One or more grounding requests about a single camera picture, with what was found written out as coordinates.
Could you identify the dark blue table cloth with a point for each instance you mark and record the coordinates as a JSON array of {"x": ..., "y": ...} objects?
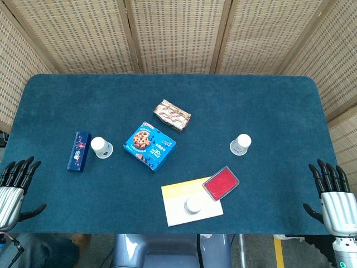
[{"x": 251, "y": 111}]

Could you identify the brown shoe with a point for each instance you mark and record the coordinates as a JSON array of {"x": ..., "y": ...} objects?
[{"x": 81, "y": 240}]

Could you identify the white paper cup blue flower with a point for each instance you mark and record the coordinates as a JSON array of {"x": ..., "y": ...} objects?
[{"x": 99, "y": 145}]

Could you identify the long dark blue box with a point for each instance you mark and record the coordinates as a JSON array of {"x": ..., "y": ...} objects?
[{"x": 79, "y": 152}]

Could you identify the red ink pad clear case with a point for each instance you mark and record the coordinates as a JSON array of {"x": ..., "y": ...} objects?
[{"x": 220, "y": 182}]

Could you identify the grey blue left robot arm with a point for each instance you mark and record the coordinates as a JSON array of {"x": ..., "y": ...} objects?
[{"x": 2, "y": 240}]

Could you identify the white paper cup grey print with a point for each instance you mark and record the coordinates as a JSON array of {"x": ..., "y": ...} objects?
[{"x": 242, "y": 142}]

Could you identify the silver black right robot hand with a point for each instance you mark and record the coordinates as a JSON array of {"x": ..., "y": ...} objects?
[{"x": 338, "y": 212}]

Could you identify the blue jeans leg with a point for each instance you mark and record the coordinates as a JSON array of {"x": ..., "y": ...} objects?
[{"x": 42, "y": 251}]

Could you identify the blue cookie box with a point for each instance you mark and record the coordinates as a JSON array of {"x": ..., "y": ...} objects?
[{"x": 145, "y": 145}]

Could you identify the red white snack packet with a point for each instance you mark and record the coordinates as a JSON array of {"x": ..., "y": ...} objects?
[{"x": 173, "y": 114}]

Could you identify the yellow white booklet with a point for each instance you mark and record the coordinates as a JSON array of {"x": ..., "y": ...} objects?
[{"x": 178, "y": 206}]

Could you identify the woven bamboo folding screen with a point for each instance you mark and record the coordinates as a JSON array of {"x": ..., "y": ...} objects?
[{"x": 178, "y": 33}]

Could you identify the grey blue robot torso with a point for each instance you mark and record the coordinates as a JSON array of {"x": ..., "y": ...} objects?
[{"x": 167, "y": 251}]

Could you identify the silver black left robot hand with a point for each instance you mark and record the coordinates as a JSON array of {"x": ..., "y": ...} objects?
[{"x": 9, "y": 203}]

